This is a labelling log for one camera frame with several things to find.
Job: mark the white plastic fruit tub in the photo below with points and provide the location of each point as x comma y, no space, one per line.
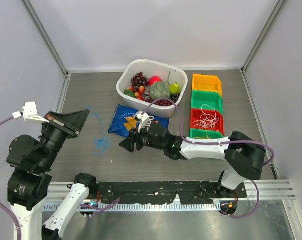
148,85

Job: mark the white slotted cable duct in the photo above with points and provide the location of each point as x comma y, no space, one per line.
175,206

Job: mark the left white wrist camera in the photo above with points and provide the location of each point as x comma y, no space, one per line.
29,114

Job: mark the lower green plastic bin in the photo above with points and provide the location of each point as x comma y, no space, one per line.
204,134

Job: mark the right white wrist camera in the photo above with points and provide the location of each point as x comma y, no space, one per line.
142,119

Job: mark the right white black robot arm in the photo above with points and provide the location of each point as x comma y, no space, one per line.
244,156

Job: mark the upper green plastic bin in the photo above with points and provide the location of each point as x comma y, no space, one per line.
207,101

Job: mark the green pear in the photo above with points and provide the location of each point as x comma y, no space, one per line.
174,88

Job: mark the orange plastic bin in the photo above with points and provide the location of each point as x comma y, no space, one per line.
207,83

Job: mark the dark red grape bunch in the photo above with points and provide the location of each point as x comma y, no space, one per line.
139,80

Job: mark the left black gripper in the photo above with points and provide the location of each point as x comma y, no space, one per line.
72,123

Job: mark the green plastic bin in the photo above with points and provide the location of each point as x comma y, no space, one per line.
204,134
207,101

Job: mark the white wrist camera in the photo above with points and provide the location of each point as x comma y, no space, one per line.
142,119
29,114

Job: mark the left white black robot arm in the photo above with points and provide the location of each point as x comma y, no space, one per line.
27,187

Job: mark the green lime fruit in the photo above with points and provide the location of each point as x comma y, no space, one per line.
129,93

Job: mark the red plastic bin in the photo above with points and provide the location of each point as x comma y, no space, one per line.
206,120

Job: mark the blue Doritos chip bag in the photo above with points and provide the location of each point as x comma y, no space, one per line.
123,121

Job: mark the red yellow cherries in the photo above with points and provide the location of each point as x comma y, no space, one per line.
138,94

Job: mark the red apple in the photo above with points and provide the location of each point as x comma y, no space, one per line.
154,79

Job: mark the lower dark grape bunch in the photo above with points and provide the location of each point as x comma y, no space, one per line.
173,98

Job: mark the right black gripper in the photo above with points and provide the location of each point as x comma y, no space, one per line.
128,144

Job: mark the green netted melon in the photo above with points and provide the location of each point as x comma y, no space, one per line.
159,90

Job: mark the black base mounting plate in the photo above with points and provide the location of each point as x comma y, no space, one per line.
153,193

